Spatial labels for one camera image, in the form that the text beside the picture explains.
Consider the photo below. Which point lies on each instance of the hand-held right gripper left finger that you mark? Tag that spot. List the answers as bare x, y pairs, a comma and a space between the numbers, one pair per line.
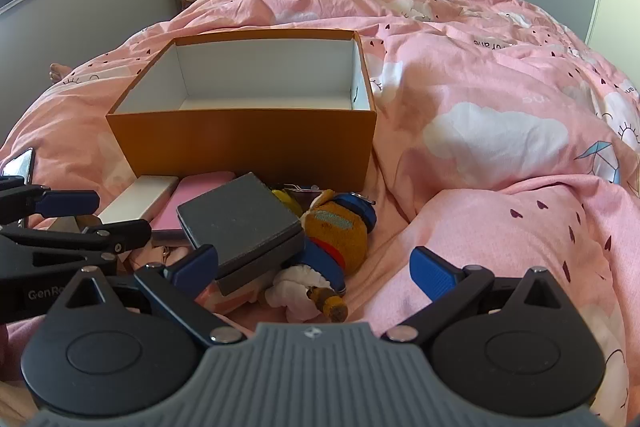
196, 266

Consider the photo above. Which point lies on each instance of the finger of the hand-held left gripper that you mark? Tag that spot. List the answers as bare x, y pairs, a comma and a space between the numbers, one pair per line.
122, 233
67, 203

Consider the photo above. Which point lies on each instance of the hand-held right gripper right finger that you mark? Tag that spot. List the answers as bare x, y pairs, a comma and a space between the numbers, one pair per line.
431, 272

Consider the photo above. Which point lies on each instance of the long white box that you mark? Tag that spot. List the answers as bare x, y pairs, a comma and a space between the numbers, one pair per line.
140, 199

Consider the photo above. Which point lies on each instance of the pink mini backpack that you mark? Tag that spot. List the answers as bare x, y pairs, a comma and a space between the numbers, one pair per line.
169, 217

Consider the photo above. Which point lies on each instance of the grey box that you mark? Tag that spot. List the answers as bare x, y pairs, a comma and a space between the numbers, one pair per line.
240, 217

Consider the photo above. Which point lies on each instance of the orange cardboard box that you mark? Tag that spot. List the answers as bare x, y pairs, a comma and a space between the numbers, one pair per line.
240, 147

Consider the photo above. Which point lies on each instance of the black smartphone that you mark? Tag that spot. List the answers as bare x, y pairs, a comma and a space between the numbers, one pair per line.
20, 164

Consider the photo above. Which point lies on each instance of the orange plush toy blue hat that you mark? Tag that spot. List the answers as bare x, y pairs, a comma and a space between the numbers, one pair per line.
335, 227

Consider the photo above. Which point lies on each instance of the small yellow toy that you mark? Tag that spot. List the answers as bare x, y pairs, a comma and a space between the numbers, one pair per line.
287, 200

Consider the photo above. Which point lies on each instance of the person's foot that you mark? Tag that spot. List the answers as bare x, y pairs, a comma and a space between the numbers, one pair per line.
60, 73

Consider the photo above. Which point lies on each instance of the pink printed blanket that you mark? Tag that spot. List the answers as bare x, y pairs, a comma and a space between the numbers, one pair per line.
475, 82

